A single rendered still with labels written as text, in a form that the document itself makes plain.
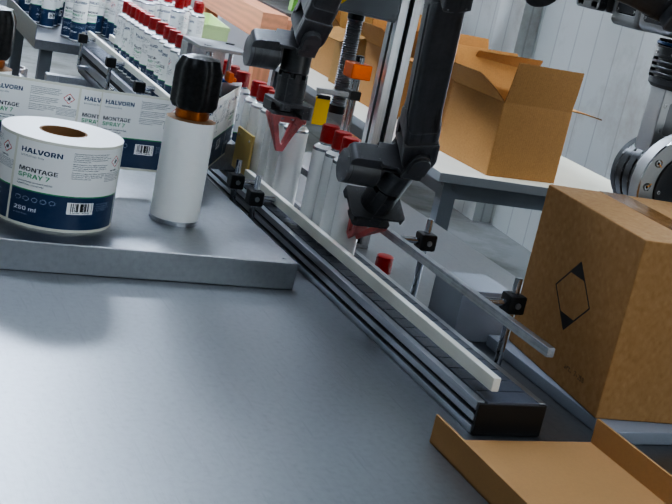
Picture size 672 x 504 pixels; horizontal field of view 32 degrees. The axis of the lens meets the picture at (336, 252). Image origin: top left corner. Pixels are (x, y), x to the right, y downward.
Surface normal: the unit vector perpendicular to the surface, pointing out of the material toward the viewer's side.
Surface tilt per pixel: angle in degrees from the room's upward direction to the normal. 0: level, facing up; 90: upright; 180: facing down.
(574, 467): 0
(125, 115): 90
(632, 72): 90
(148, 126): 90
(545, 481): 0
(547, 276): 90
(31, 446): 0
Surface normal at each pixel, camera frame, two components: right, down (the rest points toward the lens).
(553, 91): 0.38, 0.47
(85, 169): 0.55, 0.33
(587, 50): -0.93, -0.11
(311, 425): 0.20, -0.95
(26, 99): 0.28, 0.31
